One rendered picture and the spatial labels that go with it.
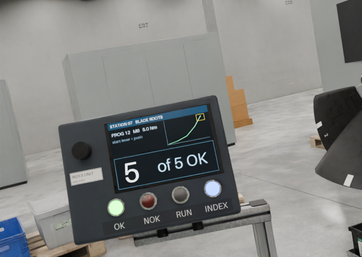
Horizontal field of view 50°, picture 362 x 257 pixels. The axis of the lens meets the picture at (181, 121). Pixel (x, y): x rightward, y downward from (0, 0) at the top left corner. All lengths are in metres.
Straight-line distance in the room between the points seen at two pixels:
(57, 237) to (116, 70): 3.47
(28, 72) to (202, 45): 7.24
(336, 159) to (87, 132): 0.76
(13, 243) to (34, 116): 9.58
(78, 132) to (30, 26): 12.46
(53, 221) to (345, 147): 2.67
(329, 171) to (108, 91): 5.33
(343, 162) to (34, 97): 12.01
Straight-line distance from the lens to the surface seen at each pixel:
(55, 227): 3.46
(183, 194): 0.60
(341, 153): 1.18
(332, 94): 1.43
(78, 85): 6.21
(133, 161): 0.61
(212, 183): 0.60
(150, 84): 6.45
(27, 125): 12.81
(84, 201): 0.63
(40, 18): 13.13
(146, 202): 0.60
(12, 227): 3.99
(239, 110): 9.38
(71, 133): 0.64
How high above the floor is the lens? 1.28
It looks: 6 degrees down
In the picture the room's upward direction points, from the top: 11 degrees counter-clockwise
